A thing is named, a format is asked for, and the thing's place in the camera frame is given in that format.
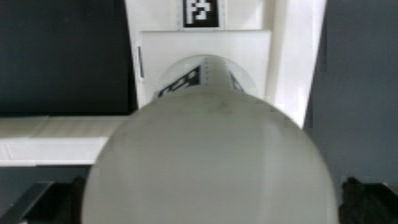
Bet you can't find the white lamp base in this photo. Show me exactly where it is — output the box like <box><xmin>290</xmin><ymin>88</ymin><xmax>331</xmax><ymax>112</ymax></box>
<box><xmin>125</xmin><ymin>0</ymin><xmax>327</xmax><ymax>123</ymax></box>

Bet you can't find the white lamp bulb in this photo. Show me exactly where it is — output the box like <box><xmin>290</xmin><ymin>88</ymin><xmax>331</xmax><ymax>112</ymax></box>
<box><xmin>82</xmin><ymin>56</ymin><xmax>340</xmax><ymax>224</ymax></box>

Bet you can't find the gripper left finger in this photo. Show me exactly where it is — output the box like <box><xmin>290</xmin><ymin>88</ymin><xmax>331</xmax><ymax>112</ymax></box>
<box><xmin>0</xmin><ymin>176</ymin><xmax>84</xmax><ymax>224</ymax></box>

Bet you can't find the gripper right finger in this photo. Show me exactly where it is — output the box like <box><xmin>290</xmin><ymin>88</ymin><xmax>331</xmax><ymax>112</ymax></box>
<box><xmin>340</xmin><ymin>177</ymin><xmax>398</xmax><ymax>224</ymax></box>

